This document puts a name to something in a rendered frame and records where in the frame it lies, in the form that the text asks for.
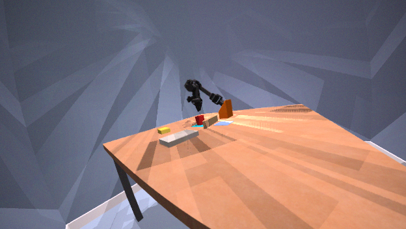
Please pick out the yellow flat block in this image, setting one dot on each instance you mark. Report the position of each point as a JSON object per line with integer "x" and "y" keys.
{"x": 163, "y": 130}

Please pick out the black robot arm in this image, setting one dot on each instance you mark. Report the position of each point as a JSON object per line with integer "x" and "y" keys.
{"x": 215, "y": 98}

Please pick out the white flat rectangular block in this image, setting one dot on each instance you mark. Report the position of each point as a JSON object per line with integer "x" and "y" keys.
{"x": 177, "y": 138}

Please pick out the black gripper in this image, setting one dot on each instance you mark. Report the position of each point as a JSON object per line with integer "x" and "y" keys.
{"x": 197, "y": 101}

